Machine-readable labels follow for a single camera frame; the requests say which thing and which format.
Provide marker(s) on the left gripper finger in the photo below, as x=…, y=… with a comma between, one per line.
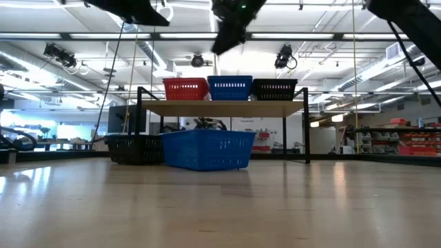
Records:
x=134, y=12

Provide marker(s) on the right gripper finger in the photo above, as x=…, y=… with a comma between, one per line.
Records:
x=231, y=34

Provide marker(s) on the blue plastic basket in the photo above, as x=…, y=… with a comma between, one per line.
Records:
x=230, y=92
x=230, y=77
x=206, y=149

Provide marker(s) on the black plastic basket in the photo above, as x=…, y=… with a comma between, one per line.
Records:
x=274, y=80
x=134, y=149
x=274, y=93

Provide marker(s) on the red plastic basket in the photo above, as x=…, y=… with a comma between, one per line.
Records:
x=186, y=93
x=186, y=79

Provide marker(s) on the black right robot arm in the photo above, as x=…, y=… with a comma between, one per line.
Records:
x=420, y=24

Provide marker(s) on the black background robot arm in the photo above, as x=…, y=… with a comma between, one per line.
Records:
x=210, y=124

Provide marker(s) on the white LED light strip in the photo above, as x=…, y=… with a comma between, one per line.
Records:
x=186, y=35
x=110, y=35
x=293, y=35
x=34, y=35
x=372, y=35

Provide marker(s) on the black twin ceiling light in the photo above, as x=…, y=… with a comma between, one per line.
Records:
x=65, y=59

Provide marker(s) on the black monitor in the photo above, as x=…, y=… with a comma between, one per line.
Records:
x=119, y=118

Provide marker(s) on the white rack with red bins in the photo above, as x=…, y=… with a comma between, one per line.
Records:
x=262, y=141

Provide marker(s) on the background workbench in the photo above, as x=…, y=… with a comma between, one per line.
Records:
x=69, y=144

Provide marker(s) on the white air vent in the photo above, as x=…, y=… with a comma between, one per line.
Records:
x=392, y=51

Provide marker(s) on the small black ceiling device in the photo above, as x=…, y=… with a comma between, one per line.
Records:
x=421, y=61

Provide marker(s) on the storage rack with bins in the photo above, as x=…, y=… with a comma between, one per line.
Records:
x=418, y=141

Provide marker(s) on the black overhead frame bar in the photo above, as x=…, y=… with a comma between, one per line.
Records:
x=155, y=36

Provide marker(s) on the round black ceiling camera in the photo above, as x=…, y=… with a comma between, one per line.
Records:
x=197, y=61

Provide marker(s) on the wooden shelf with black frame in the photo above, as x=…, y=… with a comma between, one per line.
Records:
x=224, y=108

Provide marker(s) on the grey metal bracket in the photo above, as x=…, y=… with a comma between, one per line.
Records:
x=10, y=157

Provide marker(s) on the black metal table frame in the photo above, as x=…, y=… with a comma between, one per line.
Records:
x=379, y=159

